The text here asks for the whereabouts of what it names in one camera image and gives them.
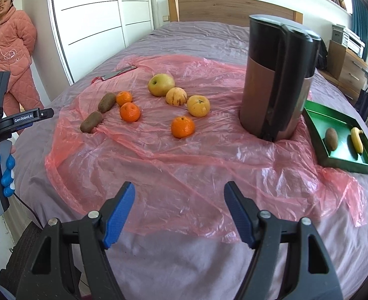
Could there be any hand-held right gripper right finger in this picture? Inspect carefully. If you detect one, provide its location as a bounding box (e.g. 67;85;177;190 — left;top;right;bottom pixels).
224;181;344;300

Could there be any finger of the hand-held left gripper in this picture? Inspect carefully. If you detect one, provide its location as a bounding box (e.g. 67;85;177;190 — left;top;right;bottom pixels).
38;108;55;121

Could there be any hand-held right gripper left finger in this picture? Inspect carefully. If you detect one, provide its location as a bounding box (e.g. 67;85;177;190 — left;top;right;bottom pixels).
17;181;136;300

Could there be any brown kiwi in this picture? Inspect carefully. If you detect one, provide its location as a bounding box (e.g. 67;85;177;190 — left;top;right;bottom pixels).
80;111;103;133
98;92;117;113
324;127;339;151

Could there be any orange mandarin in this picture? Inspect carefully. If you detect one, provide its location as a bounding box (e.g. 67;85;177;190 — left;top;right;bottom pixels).
171;116;196;139
119;102;141;122
116;91;133;106

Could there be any yellow apple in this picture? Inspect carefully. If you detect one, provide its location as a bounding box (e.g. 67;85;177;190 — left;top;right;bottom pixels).
187;94;211;118

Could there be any yellow spotted pear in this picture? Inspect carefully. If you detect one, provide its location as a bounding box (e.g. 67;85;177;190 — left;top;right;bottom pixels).
166;87;188;106

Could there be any green tray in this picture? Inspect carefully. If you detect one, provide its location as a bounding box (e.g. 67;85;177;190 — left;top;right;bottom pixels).
303;99;368;176

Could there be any person's left hand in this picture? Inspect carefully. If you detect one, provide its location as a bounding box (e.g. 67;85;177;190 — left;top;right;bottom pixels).
0;148;16;215

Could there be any pink plastic sheet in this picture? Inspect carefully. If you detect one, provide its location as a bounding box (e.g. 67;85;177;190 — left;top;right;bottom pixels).
45;54;368;244

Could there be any kitchen knife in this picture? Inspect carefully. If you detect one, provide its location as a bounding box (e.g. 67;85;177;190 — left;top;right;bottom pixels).
93;65;137;83

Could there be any white wardrobe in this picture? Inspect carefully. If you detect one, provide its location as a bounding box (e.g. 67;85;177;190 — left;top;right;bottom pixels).
46;0;155;85

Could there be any dark ribbed mat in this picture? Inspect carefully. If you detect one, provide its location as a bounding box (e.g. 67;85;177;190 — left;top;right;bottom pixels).
0;220;84;300

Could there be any green apple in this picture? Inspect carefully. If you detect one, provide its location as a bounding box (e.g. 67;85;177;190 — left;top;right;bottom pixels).
148;73;175;97

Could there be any black steel kettle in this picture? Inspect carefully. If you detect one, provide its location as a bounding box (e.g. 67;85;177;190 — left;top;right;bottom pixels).
239;14;322;143

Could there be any yellow banana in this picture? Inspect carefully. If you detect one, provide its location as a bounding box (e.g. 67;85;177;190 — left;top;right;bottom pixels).
350;127;364;155

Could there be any dark hanging bag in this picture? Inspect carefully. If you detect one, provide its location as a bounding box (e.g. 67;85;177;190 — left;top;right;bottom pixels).
354;87;368;122

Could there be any black backpack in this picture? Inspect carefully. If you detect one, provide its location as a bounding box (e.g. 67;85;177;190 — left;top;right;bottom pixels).
316;40;329;71

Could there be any wooden dresser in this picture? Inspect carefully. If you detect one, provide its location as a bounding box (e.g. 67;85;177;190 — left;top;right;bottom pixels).
326;40;368;101

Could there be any white printer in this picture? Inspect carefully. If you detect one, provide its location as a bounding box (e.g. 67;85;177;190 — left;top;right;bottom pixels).
331;23;366;57

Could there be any wooden headboard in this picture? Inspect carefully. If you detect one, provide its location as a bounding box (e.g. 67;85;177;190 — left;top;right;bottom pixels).
168;0;304;26

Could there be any teal curtain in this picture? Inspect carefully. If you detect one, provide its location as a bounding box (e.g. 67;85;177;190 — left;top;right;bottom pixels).
349;0;368;69

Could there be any white earphone cable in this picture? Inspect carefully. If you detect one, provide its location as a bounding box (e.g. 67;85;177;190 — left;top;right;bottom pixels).
0;22;17;61

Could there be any black cable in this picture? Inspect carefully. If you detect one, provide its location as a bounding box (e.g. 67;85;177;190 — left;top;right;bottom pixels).
12;190;45;229

